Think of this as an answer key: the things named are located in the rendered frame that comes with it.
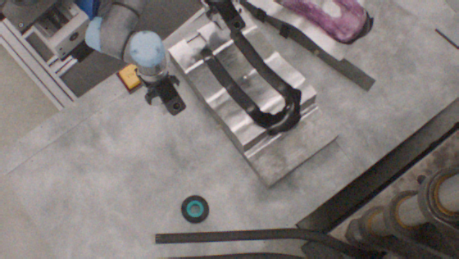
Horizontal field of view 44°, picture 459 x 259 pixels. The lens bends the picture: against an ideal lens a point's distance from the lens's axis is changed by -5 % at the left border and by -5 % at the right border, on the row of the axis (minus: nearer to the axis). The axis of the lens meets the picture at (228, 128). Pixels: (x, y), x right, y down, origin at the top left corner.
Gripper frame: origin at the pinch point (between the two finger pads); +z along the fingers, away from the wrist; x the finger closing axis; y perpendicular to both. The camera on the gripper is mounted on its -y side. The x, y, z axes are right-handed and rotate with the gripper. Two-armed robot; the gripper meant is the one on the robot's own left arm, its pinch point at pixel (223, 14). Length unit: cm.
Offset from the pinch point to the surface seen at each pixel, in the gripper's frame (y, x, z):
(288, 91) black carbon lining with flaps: -29.5, -1.4, -0.6
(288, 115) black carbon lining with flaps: -35.1, 2.5, 1.9
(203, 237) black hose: -49, 42, -5
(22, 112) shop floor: 39, 89, 89
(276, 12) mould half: -7.1, -14.7, 9.4
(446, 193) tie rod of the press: -63, -3, -74
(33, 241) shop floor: -13, 115, 78
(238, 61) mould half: -13.5, 4.7, 3.5
